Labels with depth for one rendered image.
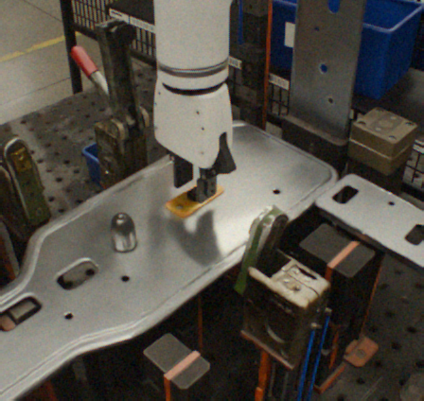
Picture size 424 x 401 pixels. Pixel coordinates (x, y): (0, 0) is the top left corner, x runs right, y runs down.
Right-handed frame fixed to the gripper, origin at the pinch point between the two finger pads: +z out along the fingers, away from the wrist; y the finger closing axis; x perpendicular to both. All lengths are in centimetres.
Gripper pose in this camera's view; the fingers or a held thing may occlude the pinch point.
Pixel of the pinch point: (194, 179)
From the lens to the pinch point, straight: 76.8
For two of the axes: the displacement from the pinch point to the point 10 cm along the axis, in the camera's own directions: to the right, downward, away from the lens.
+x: 7.0, -4.4, 5.6
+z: 0.0, 7.8, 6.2
